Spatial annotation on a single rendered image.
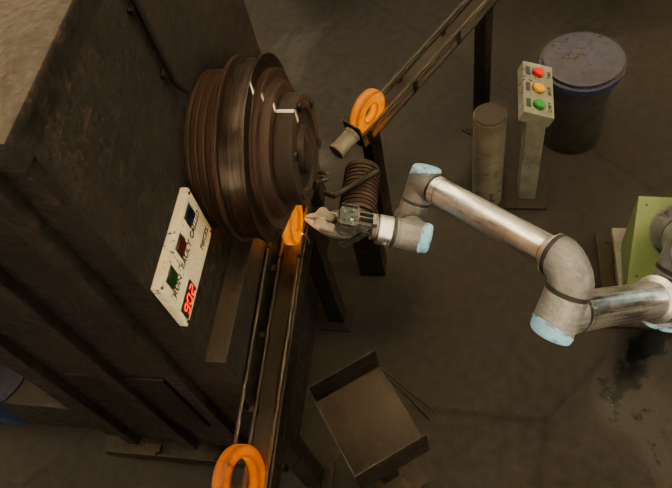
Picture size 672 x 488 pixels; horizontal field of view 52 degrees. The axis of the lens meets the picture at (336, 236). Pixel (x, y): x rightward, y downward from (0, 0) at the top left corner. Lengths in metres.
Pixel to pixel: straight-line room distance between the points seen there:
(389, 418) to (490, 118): 1.15
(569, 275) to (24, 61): 1.29
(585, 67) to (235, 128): 1.65
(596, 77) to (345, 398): 1.57
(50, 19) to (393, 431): 1.29
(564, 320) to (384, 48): 2.10
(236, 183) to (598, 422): 1.56
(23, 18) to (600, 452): 2.10
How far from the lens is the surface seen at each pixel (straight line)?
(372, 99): 2.32
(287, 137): 1.62
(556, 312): 1.84
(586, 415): 2.59
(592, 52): 2.93
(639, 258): 2.57
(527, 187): 2.90
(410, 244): 2.05
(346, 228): 2.03
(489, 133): 2.55
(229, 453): 1.81
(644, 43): 3.63
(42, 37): 1.23
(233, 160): 1.57
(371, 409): 1.94
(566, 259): 1.82
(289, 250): 2.13
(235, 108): 1.59
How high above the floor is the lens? 2.43
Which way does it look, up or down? 56 degrees down
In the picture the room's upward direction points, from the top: 16 degrees counter-clockwise
